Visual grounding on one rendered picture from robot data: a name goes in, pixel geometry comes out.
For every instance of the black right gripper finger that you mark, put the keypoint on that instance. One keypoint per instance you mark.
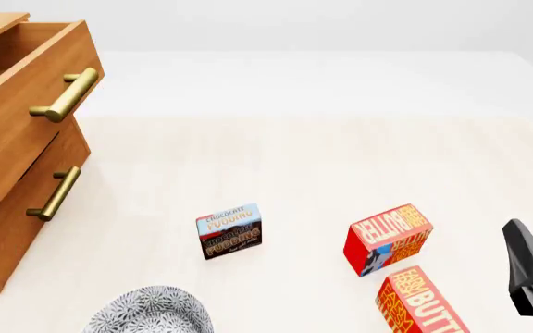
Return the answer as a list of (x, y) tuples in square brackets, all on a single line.
[(528, 255)]

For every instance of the chocolate pudding box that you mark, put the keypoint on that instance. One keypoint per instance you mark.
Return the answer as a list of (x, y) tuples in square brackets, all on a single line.
[(230, 230)]

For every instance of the closed wooden drawer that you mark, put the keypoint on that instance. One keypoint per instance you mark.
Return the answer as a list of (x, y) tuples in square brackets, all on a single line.
[(30, 180)]

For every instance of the open wooden drawer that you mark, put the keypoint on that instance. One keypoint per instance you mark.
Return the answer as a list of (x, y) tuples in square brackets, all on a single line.
[(12, 114)]

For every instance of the red and yellow butter box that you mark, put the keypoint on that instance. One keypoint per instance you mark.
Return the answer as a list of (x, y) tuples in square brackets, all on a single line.
[(419, 303)]

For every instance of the red butter box with cow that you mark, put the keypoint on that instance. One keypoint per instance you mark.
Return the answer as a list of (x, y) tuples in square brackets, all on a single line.
[(389, 237)]

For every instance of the grey patterned bowl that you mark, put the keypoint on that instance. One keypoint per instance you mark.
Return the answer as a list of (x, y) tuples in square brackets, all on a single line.
[(151, 312)]

